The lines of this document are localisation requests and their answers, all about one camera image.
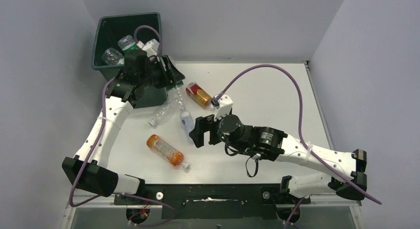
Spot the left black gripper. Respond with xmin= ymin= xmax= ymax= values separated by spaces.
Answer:
xmin=139 ymin=55 xmax=184 ymax=89

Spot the blue tinted water bottle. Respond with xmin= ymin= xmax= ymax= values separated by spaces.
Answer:
xmin=180 ymin=110 xmax=195 ymax=144

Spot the clear unlabelled plastic bottle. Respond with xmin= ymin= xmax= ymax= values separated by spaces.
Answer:
xmin=148 ymin=100 xmax=177 ymax=128

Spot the red gold label bottle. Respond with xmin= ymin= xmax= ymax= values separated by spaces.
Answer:
xmin=186 ymin=82 xmax=211 ymax=109

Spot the orange juice bottle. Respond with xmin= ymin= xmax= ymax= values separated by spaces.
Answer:
xmin=146 ymin=134 xmax=190 ymax=170

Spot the green label green cap bottle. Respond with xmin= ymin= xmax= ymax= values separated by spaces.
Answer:
xmin=117 ymin=35 xmax=140 ymax=54

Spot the blue white label bottle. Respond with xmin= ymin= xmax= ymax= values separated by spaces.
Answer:
xmin=101 ymin=48 xmax=125 ymax=65

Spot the dark green label bottle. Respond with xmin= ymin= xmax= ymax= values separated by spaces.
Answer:
xmin=166 ymin=81 xmax=186 ymax=111

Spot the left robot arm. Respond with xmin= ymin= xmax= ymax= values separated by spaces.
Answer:
xmin=62 ymin=50 xmax=185 ymax=197

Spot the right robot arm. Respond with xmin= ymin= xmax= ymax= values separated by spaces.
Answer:
xmin=189 ymin=114 xmax=368 ymax=203

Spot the dark green plastic bin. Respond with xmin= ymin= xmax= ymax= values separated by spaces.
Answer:
xmin=91 ymin=12 xmax=167 ymax=109

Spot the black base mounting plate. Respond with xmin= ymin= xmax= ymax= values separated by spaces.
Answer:
xmin=113 ymin=183 xmax=308 ymax=221

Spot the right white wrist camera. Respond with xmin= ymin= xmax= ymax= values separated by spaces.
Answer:
xmin=211 ymin=94 xmax=233 ymax=121

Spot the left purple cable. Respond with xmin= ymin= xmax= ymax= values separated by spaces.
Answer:
xmin=69 ymin=25 xmax=179 ymax=228

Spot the purple cable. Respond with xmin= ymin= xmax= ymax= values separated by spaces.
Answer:
xmin=69 ymin=25 xmax=179 ymax=228
xmin=213 ymin=64 xmax=383 ymax=229

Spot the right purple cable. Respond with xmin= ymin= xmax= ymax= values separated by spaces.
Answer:
xmin=213 ymin=64 xmax=383 ymax=229

